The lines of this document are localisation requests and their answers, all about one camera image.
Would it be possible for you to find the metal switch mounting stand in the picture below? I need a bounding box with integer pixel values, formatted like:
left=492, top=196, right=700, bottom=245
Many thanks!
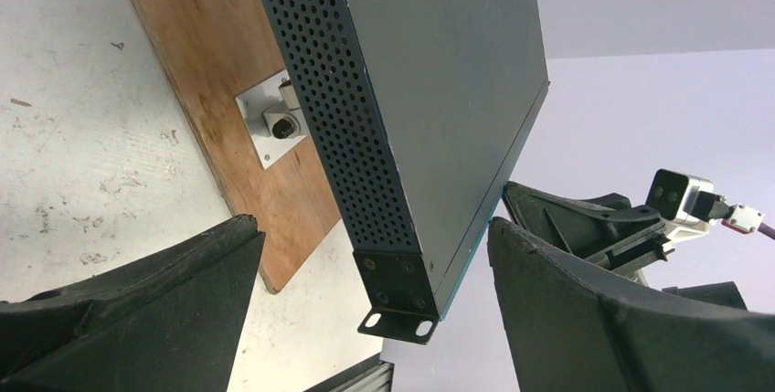
left=235, top=69, right=310, bottom=170

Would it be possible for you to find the teal grey network switch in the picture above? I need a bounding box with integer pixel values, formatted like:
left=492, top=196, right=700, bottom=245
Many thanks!
left=261, top=0, right=550, bottom=344

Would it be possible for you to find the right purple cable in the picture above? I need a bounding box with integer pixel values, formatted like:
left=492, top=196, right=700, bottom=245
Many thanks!
left=720, top=202, right=775, bottom=242

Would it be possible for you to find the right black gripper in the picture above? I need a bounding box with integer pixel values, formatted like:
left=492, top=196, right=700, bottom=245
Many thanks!
left=502, top=182, right=748, bottom=311

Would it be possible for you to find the aluminium frame rail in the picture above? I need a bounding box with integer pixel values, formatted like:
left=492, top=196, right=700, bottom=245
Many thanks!
left=306, top=354, right=394, bottom=392

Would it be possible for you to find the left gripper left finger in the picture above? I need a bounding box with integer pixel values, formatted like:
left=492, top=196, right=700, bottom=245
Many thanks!
left=1, top=215, right=265, bottom=391

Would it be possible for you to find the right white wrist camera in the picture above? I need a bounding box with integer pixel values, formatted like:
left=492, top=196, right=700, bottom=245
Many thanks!
left=645, top=169, right=714, bottom=243

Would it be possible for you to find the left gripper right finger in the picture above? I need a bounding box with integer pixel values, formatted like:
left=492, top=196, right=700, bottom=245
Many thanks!
left=487, top=217, right=774, bottom=391

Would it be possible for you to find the wooden base board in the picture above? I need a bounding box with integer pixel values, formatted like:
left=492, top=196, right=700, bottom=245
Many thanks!
left=132, top=0, right=340, bottom=294

